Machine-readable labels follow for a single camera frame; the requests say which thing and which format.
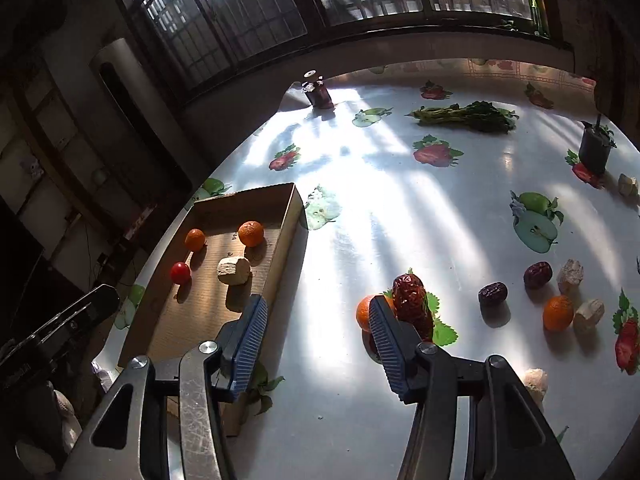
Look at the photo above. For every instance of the white fluffy chunk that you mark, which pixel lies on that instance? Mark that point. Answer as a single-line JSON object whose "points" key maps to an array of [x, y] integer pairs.
{"points": [[535, 380]]}

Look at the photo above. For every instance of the black plant pot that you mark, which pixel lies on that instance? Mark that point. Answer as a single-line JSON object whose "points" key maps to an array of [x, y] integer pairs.
{"points": [[595, 152]]}

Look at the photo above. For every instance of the white cloth bundle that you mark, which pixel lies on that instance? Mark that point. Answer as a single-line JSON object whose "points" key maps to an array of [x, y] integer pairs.
{"points": [[65, 410]]}

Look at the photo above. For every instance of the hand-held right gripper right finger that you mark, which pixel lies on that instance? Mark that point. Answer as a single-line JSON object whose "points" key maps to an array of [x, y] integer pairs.
{"points": [[387, 355]]}

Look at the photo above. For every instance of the small plush toy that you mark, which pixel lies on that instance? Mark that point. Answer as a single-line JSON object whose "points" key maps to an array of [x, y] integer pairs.
{"points": [[31, 167]]}

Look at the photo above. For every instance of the brown cardboard box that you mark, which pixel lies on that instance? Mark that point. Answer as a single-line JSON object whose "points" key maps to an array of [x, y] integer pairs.
{"points": [[200, 315]]}

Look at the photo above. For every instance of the red flat box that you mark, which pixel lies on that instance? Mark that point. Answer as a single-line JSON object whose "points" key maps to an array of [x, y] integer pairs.
{"points": [[137, 222]]}

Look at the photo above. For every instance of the small orange mandarin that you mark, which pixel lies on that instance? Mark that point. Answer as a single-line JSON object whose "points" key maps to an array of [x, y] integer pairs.
{"points": [[195, 239]]}

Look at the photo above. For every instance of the black television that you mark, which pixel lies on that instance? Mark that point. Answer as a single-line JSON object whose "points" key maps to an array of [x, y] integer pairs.
{"points": [[17, 270]]}

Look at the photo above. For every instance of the wooden wall shelf unit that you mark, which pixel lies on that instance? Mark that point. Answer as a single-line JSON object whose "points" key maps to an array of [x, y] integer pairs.
{"points": [[60, 125]]}

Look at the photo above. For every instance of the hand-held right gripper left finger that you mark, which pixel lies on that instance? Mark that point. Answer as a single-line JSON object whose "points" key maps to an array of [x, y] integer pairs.
{"points": [[250, 345]]}

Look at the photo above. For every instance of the beige rough chunk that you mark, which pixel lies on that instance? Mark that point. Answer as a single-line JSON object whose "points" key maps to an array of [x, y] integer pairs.
{"points": [[234, 270], [627, 185]]}

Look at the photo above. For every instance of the white standing air conditioner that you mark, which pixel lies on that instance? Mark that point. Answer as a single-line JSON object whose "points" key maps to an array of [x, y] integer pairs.
{"points": [[125, 105]]}

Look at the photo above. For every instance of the angular beige chunk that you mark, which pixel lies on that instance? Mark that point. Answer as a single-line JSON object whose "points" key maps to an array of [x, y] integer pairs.
{"points": [[570, 275]]}

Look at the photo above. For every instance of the dark dried date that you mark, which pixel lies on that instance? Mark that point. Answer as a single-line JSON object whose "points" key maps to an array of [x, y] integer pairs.
{"points": [[492, 294]]}

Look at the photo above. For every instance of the round beige chunk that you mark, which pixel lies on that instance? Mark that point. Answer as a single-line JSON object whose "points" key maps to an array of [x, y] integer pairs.
{"points": [[589, 315]]}

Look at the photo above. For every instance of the large red dried date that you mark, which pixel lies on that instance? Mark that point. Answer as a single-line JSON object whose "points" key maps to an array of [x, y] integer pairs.
{"points": [[411, 300]]}

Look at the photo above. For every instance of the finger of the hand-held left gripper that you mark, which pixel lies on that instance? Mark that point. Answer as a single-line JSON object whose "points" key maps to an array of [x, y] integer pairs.
{"points": [[85, 315]]}

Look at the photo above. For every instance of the red cherry tomato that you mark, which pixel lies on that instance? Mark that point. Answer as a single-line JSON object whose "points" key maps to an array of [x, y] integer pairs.
{"points": [[180, 272]]}

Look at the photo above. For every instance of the green leafy vegetable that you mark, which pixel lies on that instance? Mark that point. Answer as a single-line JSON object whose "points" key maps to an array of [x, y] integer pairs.
{"points": [[465, 116]]}

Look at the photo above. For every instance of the dark red jar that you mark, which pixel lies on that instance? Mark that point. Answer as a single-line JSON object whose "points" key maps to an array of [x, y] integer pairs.
{"points": [[318, 94]]}

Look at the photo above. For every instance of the fruit print tablecloth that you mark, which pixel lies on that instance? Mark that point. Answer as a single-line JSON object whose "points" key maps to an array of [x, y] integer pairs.
{"points": [[400, 210]]}

